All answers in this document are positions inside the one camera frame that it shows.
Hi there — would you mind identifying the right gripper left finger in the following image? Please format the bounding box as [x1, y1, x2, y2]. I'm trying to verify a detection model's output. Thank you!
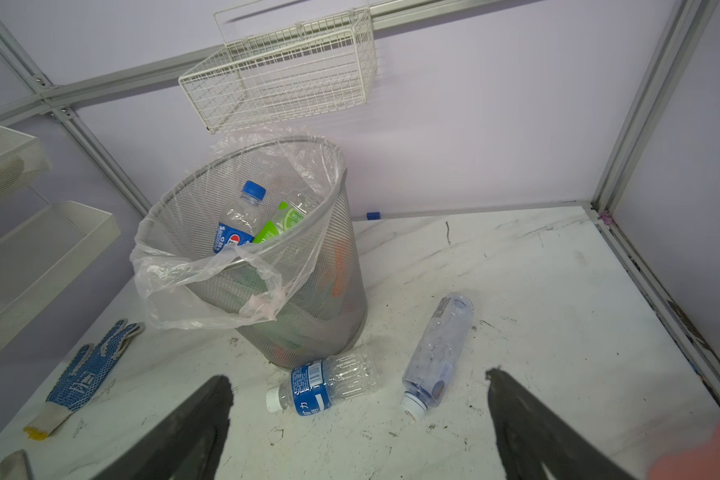
[96, 375, 234, 479]

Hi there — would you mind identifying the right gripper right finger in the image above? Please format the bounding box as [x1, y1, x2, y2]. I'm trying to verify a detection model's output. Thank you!
[486, 368, 632, 479]

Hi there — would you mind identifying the tall clear bottle white cap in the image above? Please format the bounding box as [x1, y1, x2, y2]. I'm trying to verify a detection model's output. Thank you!
[400, 292, 475, 421]

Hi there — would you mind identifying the clear bottle blue label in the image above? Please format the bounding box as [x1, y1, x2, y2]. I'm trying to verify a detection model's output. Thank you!
[265, 345, 379, 417]

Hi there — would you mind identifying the green label clear bottle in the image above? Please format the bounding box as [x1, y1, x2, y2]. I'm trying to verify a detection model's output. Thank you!
[253, 190, 321, 244]

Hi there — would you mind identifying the clear plastic bin liner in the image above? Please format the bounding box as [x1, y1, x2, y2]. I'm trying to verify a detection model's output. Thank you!
[130, 131, 346, 330]

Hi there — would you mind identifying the grey mesh waste bin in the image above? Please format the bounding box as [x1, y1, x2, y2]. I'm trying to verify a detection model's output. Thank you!
[130, 131, 368, 368]

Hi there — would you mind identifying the blue dotted work glove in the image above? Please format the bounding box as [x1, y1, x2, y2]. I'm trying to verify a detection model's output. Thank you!
[23, 319, 145, 441]

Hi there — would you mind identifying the white knit work glove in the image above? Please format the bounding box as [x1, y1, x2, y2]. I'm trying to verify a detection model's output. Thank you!
[0, 450, 34, 480]

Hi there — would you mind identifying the white mesh lower shelf tray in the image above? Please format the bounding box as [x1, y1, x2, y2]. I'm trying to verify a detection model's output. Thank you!
[0, 201, 120, 351]

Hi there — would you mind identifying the white mesh shelf tray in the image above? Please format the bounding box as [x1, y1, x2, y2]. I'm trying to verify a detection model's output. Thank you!
[0, 201, 120, 351]
[0, 125, 52, 200]

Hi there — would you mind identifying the white mesh upper shelf tray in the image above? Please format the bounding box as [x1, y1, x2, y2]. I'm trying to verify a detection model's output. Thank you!
[0, 125, 52, 200]

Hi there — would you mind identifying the white wire wall basket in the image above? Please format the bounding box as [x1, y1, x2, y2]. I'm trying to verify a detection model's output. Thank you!
[178, 1, 377, 133]

